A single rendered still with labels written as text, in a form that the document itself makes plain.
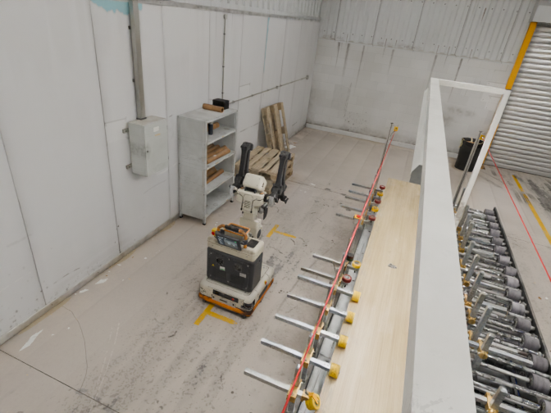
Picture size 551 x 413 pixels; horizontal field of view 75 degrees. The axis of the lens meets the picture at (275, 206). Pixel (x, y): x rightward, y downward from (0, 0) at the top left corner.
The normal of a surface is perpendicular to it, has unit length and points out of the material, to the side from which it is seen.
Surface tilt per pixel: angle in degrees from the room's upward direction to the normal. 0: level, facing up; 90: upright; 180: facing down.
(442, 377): 0
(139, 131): 90
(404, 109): 90
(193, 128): 90
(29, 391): 0
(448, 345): 0
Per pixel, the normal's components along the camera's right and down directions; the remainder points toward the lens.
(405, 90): -0.37, 0.40
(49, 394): 0.11, -0.88
